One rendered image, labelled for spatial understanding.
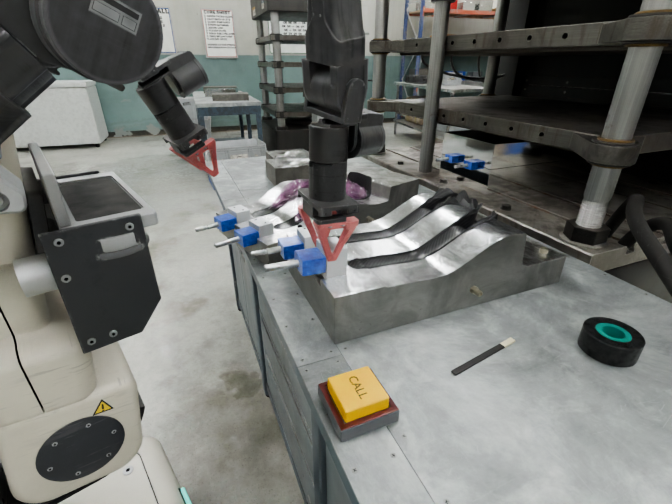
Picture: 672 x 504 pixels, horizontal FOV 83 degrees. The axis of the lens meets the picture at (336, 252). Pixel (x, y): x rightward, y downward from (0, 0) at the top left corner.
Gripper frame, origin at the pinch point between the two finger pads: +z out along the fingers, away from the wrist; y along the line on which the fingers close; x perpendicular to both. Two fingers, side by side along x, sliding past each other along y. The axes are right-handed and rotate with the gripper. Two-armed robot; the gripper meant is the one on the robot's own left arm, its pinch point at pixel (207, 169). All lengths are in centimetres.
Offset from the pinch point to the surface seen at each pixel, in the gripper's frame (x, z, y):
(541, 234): -57, 51, -44
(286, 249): 2.6, 9.3, -28.0
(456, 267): -15, 18, -51
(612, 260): -59, 56, -61
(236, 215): 0.8, 12.9, -0.9
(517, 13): -185, 43, 35
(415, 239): -17.7, 19.9, -39.3
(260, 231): 0.8, 13.5, -11.8
